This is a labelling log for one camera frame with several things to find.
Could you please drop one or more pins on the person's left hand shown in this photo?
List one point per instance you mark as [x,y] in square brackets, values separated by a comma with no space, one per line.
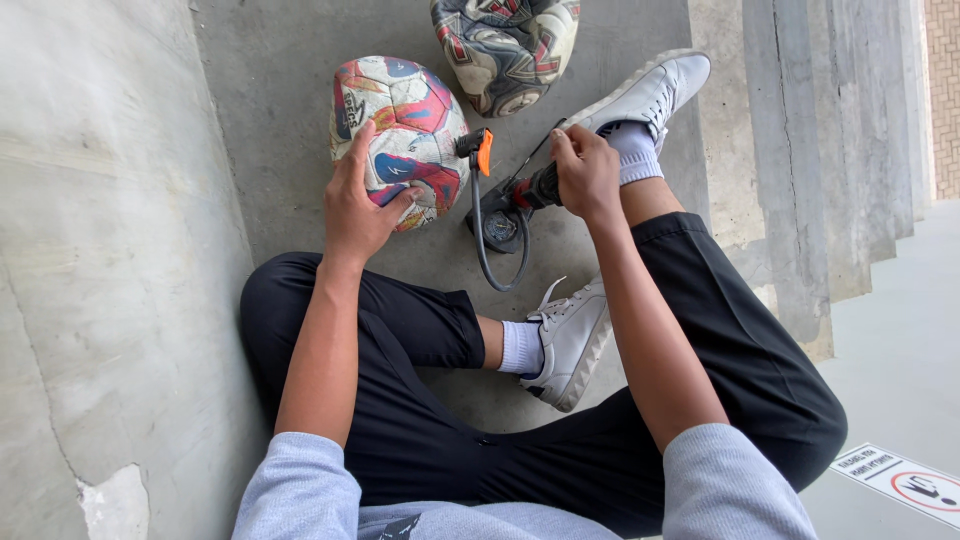
[352,217]

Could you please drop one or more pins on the person's right hand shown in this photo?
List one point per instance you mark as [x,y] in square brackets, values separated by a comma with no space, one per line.
[592,176]

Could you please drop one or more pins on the black orange floor pump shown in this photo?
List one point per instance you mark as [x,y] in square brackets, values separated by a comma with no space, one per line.
[501,221]

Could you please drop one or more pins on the white red blue soccer ball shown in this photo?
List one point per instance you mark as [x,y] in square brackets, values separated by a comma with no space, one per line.
[412,112]

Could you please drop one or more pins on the person's white right sock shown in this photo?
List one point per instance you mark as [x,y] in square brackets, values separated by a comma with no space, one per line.
[636,154]

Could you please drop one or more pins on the person's white sock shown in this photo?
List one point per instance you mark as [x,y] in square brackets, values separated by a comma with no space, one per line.
[636,154]
[520,347]

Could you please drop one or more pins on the person's white right sneaker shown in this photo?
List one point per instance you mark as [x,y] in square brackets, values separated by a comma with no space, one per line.
[652,90]

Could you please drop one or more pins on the person's white sneaker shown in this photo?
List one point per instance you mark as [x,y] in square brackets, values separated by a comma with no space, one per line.
[574,345]
[652,90]

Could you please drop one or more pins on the grey red patterned soccer ball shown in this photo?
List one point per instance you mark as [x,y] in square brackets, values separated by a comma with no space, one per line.
[506,49]

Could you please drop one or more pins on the person's white left sneaker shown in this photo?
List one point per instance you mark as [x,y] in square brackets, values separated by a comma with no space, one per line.
[574,345]

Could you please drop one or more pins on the person's white left sock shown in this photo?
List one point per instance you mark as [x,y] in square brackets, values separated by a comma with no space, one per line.
[520,347]

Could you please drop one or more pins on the person's black trousers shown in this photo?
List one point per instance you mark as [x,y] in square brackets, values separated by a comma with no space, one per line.
[420,442]

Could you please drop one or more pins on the person's grey sweater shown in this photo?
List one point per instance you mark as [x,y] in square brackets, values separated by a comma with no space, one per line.
[720,495]

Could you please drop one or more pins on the white red warning floor sticker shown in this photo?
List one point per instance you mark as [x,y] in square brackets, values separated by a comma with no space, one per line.
[911,484]

